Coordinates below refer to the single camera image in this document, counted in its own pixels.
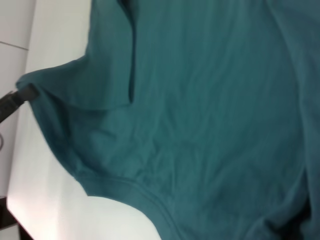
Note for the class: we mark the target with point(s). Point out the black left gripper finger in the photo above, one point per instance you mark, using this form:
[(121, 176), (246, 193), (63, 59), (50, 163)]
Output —
[(17, 98)]

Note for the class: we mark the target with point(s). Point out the teal blue shirt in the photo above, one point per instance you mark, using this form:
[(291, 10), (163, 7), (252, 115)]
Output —
[(200, 100)]

